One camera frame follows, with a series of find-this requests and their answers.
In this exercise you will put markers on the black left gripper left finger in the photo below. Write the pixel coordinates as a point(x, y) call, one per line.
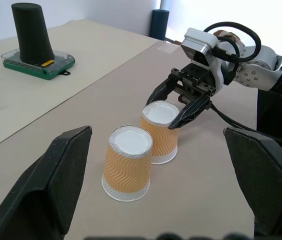
point(43, 185)

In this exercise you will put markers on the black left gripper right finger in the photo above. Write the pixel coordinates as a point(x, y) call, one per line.
point(271, 185)

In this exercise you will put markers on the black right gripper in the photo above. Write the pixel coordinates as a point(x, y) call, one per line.
point(196, 77)

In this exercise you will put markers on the orange ribbed paper cup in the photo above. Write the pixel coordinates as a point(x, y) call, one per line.
point(126, 170)
point(163, 140)

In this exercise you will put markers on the black robot torso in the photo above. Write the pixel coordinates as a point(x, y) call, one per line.
point(276, 112)

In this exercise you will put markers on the dark blue cylinder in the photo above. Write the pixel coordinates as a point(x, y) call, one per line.
point(159, 25)

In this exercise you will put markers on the cream table mat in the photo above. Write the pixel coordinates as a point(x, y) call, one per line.
point(81, 62)

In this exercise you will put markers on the green screwdriver bit case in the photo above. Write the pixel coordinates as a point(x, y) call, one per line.
point(56, 70)

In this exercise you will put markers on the black tapered cylinder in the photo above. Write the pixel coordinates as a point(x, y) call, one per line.
point(31, 32)

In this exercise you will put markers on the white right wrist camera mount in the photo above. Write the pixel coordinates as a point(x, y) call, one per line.
point(201, 40)

